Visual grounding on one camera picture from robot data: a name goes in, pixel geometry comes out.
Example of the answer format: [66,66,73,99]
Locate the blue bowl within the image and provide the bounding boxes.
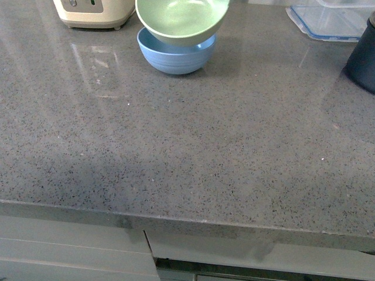
[137,28,217,75]

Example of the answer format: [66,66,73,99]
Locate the green bowl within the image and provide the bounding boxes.
[135,0,230,46]

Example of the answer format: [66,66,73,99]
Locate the white cabinet drawer right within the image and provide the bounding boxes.
[145,231,374,280]

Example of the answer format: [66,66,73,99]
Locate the white cabinet drawer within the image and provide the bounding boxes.
[1,200,160,280]
[145,231,374,280]

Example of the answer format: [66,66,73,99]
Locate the cream toaster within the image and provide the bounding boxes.
[53,0,135,30]

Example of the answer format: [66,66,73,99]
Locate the clear plastic food container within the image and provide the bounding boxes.
[286,1,374,42]

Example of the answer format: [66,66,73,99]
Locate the white cabinet drawer left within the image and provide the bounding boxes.
[1,200,160,280]

